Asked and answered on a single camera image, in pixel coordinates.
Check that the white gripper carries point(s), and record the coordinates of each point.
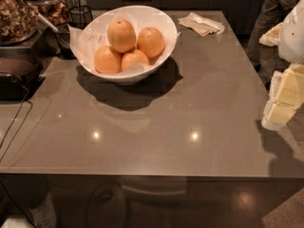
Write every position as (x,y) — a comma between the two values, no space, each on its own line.
(293,37)

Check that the orange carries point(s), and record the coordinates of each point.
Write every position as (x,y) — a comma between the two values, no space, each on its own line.
(134,56)
(107,60)
(121,35)
(151,42)

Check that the white ceramic bowl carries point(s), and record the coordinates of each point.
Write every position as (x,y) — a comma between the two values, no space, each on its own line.
(148,16)

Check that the white paper bowl liner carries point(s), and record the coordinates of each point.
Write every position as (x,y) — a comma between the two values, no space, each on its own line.
(85,43)

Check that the person in grey trousers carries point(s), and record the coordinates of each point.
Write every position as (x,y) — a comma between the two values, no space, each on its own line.
(271,13)

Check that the crumpled paper napkins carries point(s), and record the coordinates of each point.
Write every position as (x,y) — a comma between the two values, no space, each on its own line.
(201,25)

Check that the large glass nut jar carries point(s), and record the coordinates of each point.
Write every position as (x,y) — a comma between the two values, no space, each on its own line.
(17,22)

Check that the white sneaker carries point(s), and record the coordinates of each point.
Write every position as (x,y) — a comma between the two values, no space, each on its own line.
(44,216)

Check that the black wire holder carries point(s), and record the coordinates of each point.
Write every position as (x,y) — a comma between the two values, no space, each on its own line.
(81,16)

